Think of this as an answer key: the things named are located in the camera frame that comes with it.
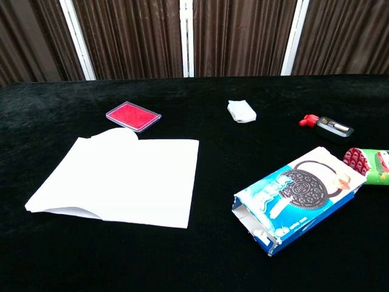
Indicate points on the white crumpled tissue pack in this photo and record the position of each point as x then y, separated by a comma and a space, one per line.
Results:
241, 111

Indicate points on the red ink pad case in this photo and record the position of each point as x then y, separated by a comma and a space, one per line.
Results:
132, 115

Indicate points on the white paper sheets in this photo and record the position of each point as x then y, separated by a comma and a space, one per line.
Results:
121, 176

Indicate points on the black velvet tablecloth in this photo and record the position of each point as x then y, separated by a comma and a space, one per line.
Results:
194, 258

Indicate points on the blue Oreo cookie box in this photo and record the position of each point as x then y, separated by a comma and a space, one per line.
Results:
296, 194

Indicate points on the brown pleated curtain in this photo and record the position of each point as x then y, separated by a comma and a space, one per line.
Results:
133, 36

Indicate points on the black bottle with red cap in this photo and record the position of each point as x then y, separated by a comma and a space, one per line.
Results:
332, 128

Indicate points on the green and red snack package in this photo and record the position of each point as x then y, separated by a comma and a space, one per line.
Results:
369, 165

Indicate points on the white metal frame post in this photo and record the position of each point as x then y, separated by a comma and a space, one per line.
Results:
292, 38
79, 39
186, 38

